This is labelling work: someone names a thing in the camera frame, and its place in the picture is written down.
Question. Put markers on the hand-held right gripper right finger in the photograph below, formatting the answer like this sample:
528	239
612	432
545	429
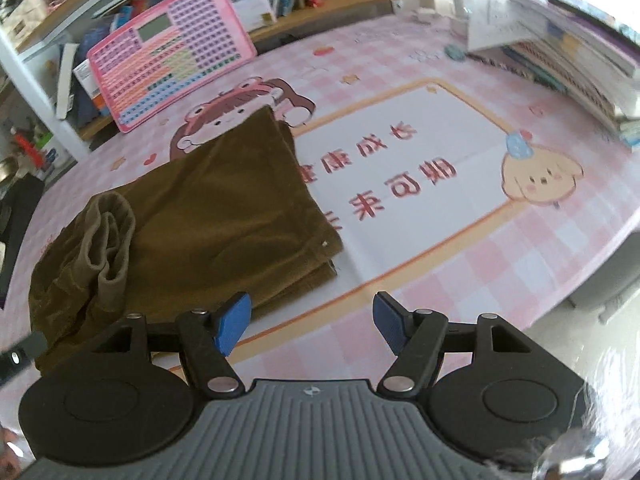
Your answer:
390	325

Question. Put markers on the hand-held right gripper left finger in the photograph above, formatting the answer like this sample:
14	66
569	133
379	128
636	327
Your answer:
232	325

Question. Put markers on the pink toy learning tablet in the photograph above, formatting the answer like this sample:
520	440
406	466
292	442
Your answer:
170	50

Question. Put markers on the small teal round object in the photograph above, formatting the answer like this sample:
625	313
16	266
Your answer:
455	52

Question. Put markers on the stack of workbooks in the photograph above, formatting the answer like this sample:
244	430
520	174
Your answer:
570	45

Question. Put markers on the white quilted handbag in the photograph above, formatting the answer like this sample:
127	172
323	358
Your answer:
22	15

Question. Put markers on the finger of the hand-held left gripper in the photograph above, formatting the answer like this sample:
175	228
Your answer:
22	355

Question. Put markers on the brown pants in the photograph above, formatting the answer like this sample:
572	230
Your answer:
215	220

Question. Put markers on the orange and white box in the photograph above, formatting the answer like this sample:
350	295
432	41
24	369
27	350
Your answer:
90	85

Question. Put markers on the pink checked printed tablecloth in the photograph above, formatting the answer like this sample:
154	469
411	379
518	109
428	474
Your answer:
450	200

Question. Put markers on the white bookshelf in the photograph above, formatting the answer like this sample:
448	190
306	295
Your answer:
45	95

